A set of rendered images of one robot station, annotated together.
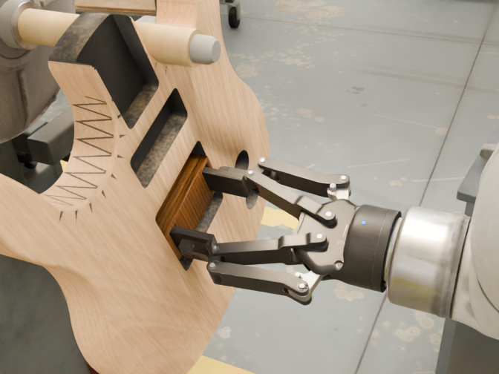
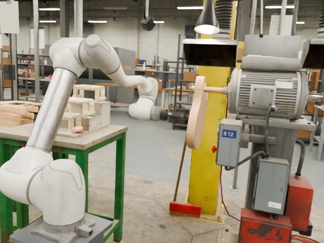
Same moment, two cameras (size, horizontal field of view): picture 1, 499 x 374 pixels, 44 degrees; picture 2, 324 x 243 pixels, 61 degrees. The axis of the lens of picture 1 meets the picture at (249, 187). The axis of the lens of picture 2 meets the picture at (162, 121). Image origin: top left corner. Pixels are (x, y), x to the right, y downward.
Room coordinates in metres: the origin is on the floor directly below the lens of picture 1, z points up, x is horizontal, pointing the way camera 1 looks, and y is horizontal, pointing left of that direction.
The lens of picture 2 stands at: (2.05, -0.43, 1.33)
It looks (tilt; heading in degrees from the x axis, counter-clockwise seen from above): 10 degrees down; 169
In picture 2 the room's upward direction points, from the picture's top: 3 degrees clockwise
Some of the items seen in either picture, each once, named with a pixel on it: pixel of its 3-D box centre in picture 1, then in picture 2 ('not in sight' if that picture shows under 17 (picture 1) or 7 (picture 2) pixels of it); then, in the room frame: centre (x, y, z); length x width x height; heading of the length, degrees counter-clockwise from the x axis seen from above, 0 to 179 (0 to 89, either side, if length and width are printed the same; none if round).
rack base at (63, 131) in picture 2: not in sight; (63, 131); (0.32, -0.72, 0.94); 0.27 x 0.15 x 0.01; 66
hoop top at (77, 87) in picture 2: not in sight; (86, 87); (0.07, -0.60, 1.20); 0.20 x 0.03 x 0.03; 65
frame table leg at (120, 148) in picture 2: not in sight; (119, 189); (0.10, -0.35, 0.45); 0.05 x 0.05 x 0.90; 63
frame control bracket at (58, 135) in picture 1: (82, 119); (244, 140); (0.81, 0.24, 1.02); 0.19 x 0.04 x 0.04; 153
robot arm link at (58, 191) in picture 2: not in sight; (61, 188); (1.00, -0.61, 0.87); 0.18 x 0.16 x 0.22; 58
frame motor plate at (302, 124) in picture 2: not in sight; (274, 120); (0.71, 0.45, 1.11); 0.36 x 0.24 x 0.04; 63
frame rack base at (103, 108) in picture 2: not in sight; (88, 112); (0.04, -0.59, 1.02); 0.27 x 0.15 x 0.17; 66
